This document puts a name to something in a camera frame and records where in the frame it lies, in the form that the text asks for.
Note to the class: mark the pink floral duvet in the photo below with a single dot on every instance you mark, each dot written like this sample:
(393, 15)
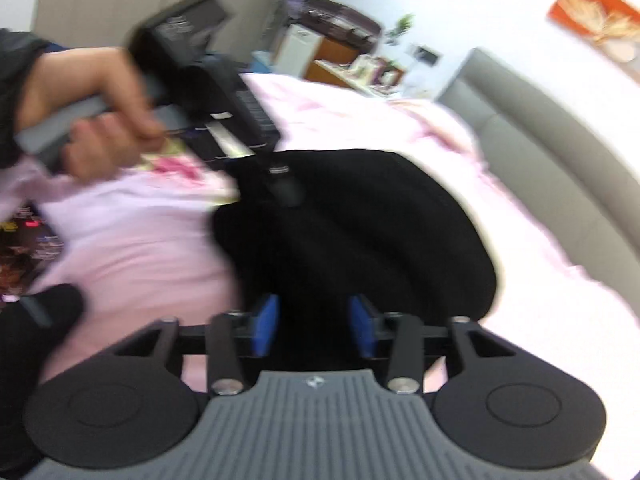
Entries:
(138, 245)

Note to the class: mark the white cabinet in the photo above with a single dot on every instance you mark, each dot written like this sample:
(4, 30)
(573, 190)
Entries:
(297, 50)

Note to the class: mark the orange wall painting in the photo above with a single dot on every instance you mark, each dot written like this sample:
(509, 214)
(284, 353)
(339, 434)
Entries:
(610, 27)

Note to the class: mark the grey padded headboard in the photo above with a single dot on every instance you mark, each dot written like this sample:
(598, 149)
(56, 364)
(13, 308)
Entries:
(555, 165)

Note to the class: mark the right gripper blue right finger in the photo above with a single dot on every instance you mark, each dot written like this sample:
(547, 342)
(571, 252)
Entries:
(390, 343)

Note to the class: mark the wooden dresser with cosmetics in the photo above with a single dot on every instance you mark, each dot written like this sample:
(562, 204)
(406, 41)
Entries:
(370, 75)

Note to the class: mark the small potted plant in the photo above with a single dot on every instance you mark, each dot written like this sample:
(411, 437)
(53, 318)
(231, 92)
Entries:
(402, 26)

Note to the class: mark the black pants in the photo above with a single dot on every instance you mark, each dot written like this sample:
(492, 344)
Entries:
(368, 223)

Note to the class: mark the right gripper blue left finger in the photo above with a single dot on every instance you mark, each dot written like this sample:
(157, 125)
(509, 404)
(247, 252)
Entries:
(237, 342)

